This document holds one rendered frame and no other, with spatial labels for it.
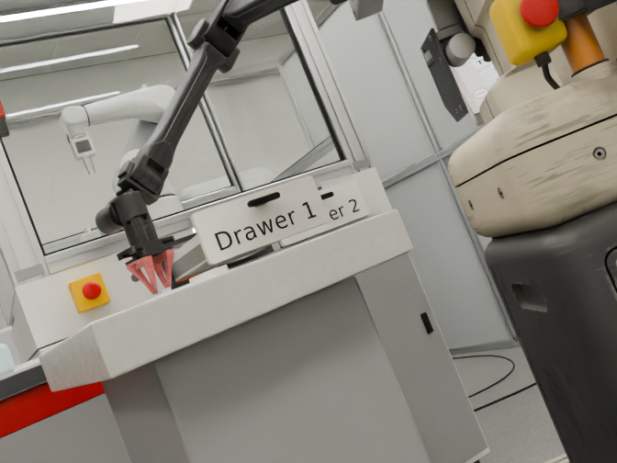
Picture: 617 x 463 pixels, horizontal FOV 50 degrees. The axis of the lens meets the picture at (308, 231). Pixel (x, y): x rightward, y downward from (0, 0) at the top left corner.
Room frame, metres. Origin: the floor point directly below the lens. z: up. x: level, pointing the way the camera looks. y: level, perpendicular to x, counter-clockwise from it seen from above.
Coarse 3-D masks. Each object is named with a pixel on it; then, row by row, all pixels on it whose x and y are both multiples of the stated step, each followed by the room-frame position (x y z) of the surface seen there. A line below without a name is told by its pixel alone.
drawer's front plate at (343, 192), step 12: (324, 192) 1.81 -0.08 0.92; (336, 192) 1.83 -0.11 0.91; (348, 192) 1.84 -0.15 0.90; (360, 192) 1.86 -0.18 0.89; (324, 204) 1.80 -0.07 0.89; (336, 204) 1.82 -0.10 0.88; (348, 204) 1.84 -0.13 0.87; (360, 204) 1.85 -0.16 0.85; (336, 216) 1.81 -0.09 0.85; (348, 216) 1.83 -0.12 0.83; (360, 216) 1.85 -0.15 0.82; (324, 228) 1.79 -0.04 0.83; (288, 240) 1.74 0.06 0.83; (300, 240) 1.75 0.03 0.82
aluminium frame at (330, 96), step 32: (320, 64) 1.90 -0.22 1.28; (320, 96) 1.89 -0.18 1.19; (352, 128) 1.92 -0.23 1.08; (0, 160) 1.47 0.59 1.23; (352, 160) 1.89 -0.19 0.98; (0, 192) 1.46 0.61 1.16; (256, 192) 1.74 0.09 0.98; (0, 224) 1.46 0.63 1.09; (32, 224) 1.49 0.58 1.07; (160, 224) 1.61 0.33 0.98; (192, 224) 1.64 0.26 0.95; (0, 256) 1.53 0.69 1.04; (32, 256) 1.47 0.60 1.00; (64, 256) 1.50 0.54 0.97; (96, 256) 1.53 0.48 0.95; (0, 288) 1.96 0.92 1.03
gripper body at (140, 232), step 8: (144, 216) 1.30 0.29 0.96; (128, 224) 1.28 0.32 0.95; (136, 224) 1.28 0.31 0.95; (144, 224) 1.28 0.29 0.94; (152, 224) 1.30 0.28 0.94; (128, 232) 1.28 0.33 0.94; (136, 232) 1.28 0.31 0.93; (144, 232) 1.28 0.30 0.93; (152, 232) 1.29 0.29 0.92; (128, 240) 1.29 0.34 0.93; (136, 240) 1.28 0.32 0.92; (144, 240) 1.28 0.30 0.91; (152, 240) 1.29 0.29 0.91; (160, 240) 1.29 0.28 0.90; (168, 240) 1.31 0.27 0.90; (128, 248) 1.26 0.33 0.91; (136, 248) 1.26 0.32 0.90; (120, 256) 1.28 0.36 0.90; (128, 256) 1.29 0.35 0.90
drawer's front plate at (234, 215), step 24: (264, 192) 1.38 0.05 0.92; (288, 192) 1.40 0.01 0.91; (312, 192) 1.43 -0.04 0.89; (192, 216) 1.30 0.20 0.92; (216, 216) 1.32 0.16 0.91; (240, 216) 1.34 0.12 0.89; (264, 216) 1.37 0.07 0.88; (216, 240) 1.31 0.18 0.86; (240, 240) 1.33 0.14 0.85; (264, 240) 1.36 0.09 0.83
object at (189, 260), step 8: (192, 240) 1.40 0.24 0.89; (184, 248) 1.47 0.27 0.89; (192, 248) 1.42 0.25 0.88; (200, 248) 1.37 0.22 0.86; (176, 256) 1.54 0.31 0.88; (184, 256) 1.48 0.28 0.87; (192, 256) 1.43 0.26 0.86; (200, 256) 1.39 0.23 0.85; (240, 256) 1.66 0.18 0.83; (176, 264) 1.55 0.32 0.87; (184, 264) 1.50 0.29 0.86; (192, 264) 1.45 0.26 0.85; (200, 264) 1.41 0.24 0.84; (216, 264) 1.57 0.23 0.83; (176, 272) 1.57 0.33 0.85; (184, 272) 1.52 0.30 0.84; (192, 272) 1.52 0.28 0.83; (200, 272) 1.64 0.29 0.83; (176, 280) 1.60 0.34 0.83
